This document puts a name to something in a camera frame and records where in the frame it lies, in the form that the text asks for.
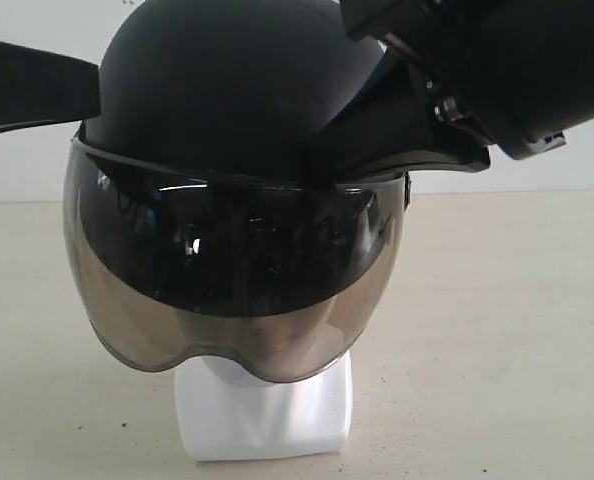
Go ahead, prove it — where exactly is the white mannequin head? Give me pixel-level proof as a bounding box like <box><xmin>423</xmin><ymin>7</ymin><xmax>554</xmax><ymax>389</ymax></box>
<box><xmin>174</xmin><ymin>354</ymin><xmax>353</xmax><ymax>462</ymax></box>

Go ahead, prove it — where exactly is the black helmet with tinted visor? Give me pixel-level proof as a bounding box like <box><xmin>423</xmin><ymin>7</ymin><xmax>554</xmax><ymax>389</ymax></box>
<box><xmin>63</xmin><ymin>1</ymin><xmax>406</xmax><ymax>383</ymax></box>

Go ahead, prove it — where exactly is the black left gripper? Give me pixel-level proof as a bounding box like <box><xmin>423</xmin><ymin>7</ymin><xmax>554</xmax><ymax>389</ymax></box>
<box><xmin>304</xmin><ymin>0</ymin><xmax>594</xmax><ymax>181</ymax></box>

